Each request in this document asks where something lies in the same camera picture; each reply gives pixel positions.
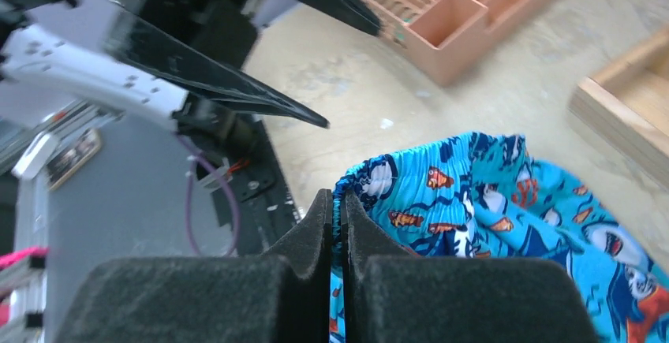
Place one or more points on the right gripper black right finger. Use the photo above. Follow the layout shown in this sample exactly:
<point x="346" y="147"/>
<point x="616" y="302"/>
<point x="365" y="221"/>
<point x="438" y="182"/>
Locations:
<point x="392" y="295"/>

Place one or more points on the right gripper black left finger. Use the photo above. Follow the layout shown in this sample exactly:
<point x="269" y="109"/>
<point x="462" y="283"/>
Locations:
<point x="281" y="295"/>

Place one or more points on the blue shark print shorts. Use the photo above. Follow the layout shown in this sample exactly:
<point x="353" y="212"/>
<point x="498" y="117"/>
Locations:
<point x="477" y="196"/>

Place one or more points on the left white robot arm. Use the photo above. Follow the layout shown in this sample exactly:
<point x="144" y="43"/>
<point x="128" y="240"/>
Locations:
<point x="220" y="29"/>

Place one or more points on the wooden hanger rack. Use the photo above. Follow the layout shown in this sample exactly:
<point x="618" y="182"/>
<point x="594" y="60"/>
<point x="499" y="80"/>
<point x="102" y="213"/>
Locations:
<point x="626" y="102"/>

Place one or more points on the peach plastic file organizer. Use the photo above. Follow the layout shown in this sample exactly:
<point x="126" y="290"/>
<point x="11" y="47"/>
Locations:
<point x="444" y="38"/>

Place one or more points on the black aluminium base frame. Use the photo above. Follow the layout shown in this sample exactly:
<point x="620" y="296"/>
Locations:
<point x="232" y="158"/>

